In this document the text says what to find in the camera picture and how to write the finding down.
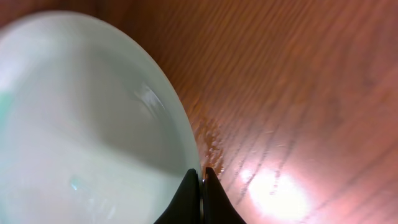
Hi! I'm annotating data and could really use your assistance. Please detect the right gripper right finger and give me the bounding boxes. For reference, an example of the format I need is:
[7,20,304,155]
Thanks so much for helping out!
[203,167,246,224]

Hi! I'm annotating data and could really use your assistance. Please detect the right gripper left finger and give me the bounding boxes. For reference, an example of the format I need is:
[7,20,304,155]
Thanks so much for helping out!
[154,169,201,224]

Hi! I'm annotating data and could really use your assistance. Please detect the white plate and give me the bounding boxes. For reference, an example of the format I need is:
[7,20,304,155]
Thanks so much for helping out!
[1,11,200,223]

